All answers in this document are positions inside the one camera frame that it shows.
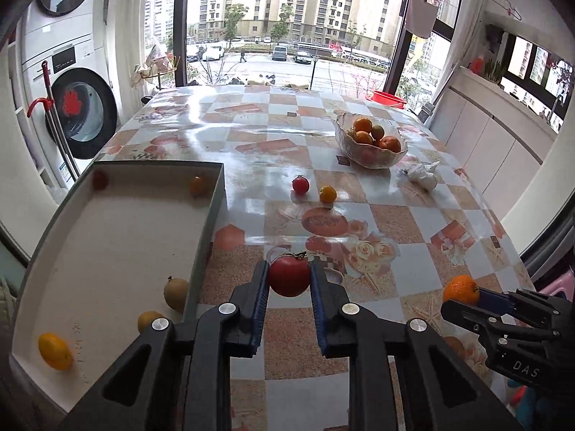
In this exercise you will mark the large red tomato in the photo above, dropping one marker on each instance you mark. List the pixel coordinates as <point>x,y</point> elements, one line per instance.
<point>289,275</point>

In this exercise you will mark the crumpled white tissue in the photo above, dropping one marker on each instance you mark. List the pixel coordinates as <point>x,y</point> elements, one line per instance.
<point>424,175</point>

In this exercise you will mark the orange in bowl left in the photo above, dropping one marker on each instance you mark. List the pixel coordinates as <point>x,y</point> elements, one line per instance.
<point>363,137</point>

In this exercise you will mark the small yellow tomato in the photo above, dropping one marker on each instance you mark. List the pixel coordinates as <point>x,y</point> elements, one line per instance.
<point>327,195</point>

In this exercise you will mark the upper dryer machine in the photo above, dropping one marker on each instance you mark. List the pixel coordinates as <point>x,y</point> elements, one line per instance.
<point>48,24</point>

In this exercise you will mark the small red tomato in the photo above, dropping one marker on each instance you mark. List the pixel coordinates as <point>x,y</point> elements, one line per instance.
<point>300,185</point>

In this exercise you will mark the yellow fruit in tray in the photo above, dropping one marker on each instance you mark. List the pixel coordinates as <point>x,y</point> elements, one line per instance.
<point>146,318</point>

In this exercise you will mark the dark red fruit in tray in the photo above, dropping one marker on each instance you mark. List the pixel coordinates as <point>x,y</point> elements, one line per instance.
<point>100,180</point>

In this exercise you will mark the small orange in tray corner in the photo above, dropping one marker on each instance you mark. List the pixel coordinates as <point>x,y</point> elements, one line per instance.
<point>198,186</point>

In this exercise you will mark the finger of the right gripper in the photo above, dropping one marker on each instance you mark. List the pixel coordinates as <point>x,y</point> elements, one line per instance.
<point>494,301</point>
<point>482,319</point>

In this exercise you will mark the glass fruit bowl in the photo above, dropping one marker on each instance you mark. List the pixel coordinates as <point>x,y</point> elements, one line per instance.
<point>367,156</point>

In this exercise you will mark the white cabinet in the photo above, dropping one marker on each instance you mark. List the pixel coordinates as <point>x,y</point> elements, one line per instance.
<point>500,142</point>

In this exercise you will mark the grey white tray box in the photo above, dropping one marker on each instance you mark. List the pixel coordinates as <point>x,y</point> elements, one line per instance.
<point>104,259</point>

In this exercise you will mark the red handled mop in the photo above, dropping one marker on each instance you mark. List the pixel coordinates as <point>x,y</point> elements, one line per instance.
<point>49,104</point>

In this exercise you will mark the orange tangerine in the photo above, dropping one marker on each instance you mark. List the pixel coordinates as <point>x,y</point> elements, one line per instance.
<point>462,288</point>

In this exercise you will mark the yellow lemon in tray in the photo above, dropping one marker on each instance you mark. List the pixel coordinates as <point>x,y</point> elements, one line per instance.
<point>55,352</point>

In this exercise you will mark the brown pear in tray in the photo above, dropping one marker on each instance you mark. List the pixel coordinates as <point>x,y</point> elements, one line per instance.
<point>175,293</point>

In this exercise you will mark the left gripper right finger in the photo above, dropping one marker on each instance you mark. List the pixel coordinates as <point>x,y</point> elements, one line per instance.
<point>401,375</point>

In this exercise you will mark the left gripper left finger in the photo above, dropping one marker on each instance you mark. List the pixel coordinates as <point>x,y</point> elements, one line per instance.
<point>177,376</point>

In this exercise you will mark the hanging grey cloth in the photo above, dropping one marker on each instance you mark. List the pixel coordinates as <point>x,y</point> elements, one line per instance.
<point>420,17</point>

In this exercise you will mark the red plastic basin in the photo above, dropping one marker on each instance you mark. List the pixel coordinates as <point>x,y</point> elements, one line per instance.
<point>387,99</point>

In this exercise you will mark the green brown fruit in bowl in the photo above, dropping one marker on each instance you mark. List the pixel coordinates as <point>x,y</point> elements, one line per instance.
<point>377,132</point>

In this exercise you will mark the orange in bowl top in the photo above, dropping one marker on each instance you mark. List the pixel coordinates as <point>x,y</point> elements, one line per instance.
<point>362,124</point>

